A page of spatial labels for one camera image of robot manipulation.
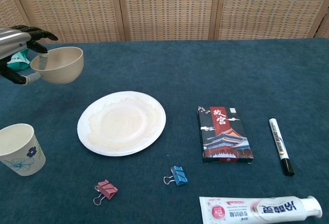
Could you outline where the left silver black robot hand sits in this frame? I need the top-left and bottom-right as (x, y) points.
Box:
(0, 25), (59, 85)

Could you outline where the beige bowl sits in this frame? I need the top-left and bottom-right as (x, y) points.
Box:
(30, 46), (85, 85)

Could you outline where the flower print paper cup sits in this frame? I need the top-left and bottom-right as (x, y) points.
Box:
(0, 123), (46, 177)

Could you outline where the white paper plate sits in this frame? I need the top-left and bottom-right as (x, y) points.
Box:
(77, 90), (167, 157)

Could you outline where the green wet wipes pack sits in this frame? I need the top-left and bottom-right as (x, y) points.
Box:
(7, 48), (31, 71)

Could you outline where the woven bamboo folding screen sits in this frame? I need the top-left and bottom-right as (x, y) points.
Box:
(0, 0), (329, 44)

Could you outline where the blue carpet table cover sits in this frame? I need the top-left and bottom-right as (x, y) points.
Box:
(0, 36), (329, 224)

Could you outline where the pink binder clip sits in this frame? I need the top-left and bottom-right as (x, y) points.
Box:
(93, 179), (119, 206)

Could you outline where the blue binder clip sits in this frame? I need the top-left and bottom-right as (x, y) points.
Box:
(163, 165), (189, 186)

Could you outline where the dark palace print card box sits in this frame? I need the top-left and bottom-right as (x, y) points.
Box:
(197, 105), (254, 165)

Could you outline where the black white whiteboard marker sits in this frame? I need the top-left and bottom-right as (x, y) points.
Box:
(268, 117), (296, 176)

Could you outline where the white toothpaste tube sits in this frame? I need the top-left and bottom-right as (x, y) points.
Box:
(199, 195), (323, 224)

